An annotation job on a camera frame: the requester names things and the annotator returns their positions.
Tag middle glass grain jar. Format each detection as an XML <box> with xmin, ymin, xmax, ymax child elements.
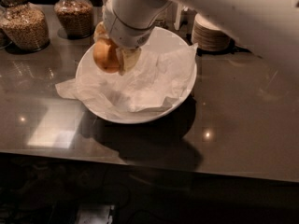
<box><xmin>54</xmin><ymin>0</ymin><xmax>93</xmax><ymax>38</ymax></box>

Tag glass jar at edge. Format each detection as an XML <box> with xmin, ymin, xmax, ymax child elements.
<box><xmin>0</xmin><ymin>7</ymin><xmax>11</xmax><ymax>49</ymax></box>

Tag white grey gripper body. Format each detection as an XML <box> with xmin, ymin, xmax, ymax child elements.
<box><xmin>103</xmin><ymin>0</ymin><xmax>165</xmax><ymax>49</ymax></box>

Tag orange fruit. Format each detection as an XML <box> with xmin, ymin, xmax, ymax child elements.
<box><xmin>93</xmin><ymin>38</ymin><xmax>120</xmax><ymax>73</ymax></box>

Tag white upright stand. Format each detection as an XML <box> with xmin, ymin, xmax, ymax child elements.
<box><xmin>174</xmin><ymin>4</ymin><xmax>189</xmax><ymax>31</ymax></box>

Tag white crumpled paper liner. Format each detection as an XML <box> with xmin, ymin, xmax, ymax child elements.
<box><xmin>55</xmin><ymin>44</ymin><xmax>199</xmax><ymax>120</ymax></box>

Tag left glass cereal jar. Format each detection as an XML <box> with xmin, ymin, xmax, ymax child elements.
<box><xmin>1</xmin><ymin>0</ymin><xmax>50</xmax><ymax>52</ymax></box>

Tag tall stack paper bowls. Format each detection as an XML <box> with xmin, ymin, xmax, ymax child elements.
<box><xmin>192</xmin><ymin>13</ymin><xmax>231</xmax><ymax>52</ymax></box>

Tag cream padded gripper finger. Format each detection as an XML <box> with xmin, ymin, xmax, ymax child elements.
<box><xmin>117</xmin><ymin>48</ymin><xmax>141</xmax><ymax>75</ymax></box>
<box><xmin>93</xmin><ymin>21</ymin><xmax>109</xmax><ymax>42</ymax></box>

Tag large white bowl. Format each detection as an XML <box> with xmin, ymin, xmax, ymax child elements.
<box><xmin>75</xmin><ymin>26</ymin><xmax>198</xmax><ymax>125</ymax></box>

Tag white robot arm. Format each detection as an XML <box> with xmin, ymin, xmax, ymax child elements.
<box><xmin>103</xmin><ymin>0</ymin><xmax>299</xmax><ymax>77</ymax></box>

